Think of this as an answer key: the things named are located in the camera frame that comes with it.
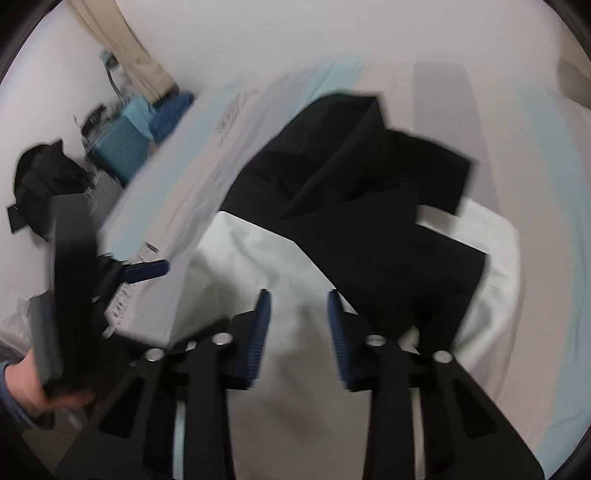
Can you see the black and white jacket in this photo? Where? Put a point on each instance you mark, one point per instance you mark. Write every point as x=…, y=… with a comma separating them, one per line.
x=331, y=203

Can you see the left beige curtain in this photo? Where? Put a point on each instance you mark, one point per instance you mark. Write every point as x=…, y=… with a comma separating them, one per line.
x=104, y=21

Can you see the teal suitcase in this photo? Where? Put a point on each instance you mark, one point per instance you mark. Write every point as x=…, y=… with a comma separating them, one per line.
x=117, y=137

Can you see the left hand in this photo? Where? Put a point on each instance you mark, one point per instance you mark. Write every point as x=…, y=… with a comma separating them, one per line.
x=24, y=386

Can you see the striped bed sheet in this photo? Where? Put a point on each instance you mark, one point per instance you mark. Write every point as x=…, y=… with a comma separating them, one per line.
x=526, y=334

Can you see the blue clothes pile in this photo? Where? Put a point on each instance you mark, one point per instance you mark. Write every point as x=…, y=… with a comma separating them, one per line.
x=168, y=115

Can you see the black bag on chair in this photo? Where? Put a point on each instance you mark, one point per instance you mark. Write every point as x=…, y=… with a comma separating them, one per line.
x=42, y=172

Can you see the grey suitcase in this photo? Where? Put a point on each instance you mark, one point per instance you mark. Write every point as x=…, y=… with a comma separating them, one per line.
x=103, y=195

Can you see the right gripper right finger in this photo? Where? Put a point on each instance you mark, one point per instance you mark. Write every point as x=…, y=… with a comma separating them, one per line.
x=465, y=435

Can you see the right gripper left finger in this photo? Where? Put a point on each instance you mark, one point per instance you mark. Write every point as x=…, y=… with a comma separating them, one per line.
x=170, y=413

